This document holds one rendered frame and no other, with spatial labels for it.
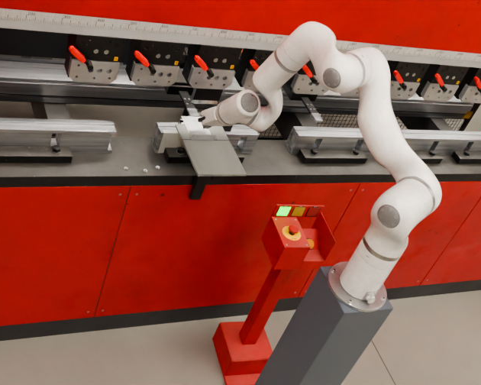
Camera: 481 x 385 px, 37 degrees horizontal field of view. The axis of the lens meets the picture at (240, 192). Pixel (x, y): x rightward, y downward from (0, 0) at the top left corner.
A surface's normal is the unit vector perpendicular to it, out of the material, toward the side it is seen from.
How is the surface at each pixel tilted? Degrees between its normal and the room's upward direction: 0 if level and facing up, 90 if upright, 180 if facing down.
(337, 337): 90
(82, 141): 90
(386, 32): 90
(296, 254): 90
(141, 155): 0
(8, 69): 0
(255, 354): 0
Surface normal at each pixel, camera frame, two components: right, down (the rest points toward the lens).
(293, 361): -0.90, 0.00
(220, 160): 0.30, -0.73
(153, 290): 0.34, 0.69
